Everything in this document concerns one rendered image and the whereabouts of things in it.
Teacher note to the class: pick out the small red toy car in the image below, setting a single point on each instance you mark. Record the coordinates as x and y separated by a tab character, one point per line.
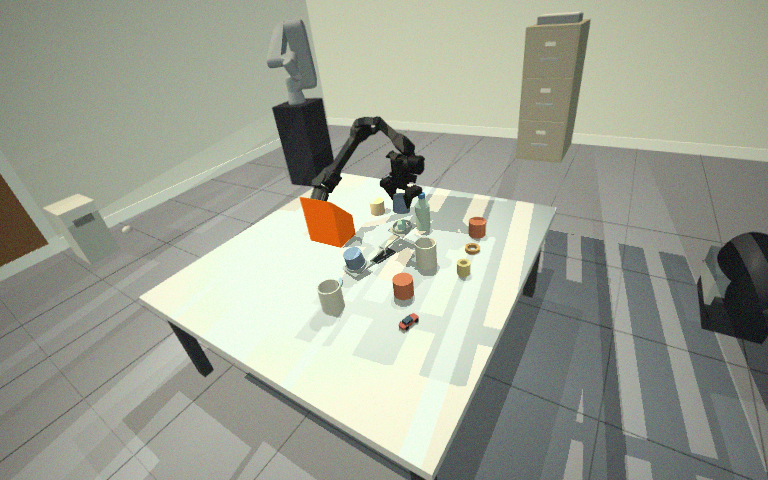
408	321

